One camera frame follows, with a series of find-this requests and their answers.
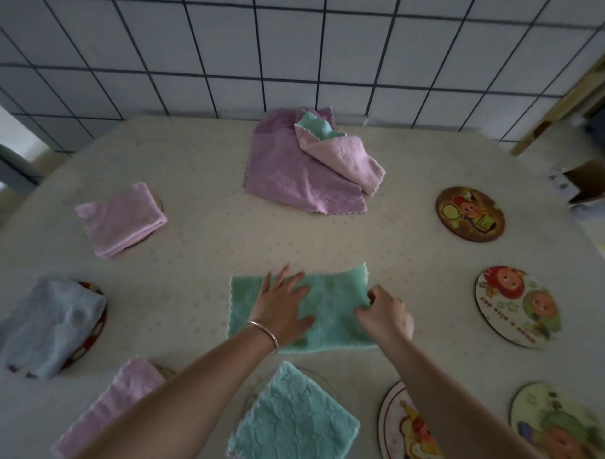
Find person's right hand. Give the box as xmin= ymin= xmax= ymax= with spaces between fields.
xmin=354 ymin=283 xmax=415 ymax=349

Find person's left hand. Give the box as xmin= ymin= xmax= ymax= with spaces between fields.
xmin=247 ymin=262 xmax=316 ymax=349

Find white ice cream coaster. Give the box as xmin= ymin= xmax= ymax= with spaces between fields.
xmin=241 ymin=368 xmax=339 ymax=426

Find pink rimmed cartoon coaster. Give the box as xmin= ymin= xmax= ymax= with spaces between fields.
xmin=377 ymin=380 xmax=445 ymax=459

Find two faces round coaster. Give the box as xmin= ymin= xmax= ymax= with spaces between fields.
xmin=474 ymin=265 xmax=563 ymax=351

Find dark brown round coaster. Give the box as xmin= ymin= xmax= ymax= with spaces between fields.
xmin=435 ymin=185 xmax=507 ymax=245

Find beige round coaster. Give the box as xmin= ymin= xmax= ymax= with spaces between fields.
xmin=127 ymin=196 xmax=164 ymax=247

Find red bordered round coaster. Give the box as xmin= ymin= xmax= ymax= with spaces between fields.
xmin=7 ymin=281 xmax=108 ymax=379

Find person's right forearm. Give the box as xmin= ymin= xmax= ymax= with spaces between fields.
xmin=377 ymin=338 xmax=545 ymax=459

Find person's left forearm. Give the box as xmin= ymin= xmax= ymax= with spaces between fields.
xmin=71 ymin=326 xmax=280 ymax=459

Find clear plastic bag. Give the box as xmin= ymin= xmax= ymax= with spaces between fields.
xmin=574 ymin=203 xmax=605 ymax=256

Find brown cardboard box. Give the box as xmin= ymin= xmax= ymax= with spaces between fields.
xmin=562 ymin=158 xmax=605 ymax=205

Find dark blue panel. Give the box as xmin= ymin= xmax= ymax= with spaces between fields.
xmin=585 ymin=103 xmax=605 ymax=138

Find white wooden chair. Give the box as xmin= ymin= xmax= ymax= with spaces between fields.
xmin=0 ymin=106 xmax=53 ymax=195

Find silver bangle bracelet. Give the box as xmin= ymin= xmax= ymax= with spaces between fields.
xmin=245 ymin=320 xmax=280 ymax=356

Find golden door frame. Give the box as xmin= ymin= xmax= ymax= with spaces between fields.
xmin=510 ymin=54 xmax=605 ymax=157

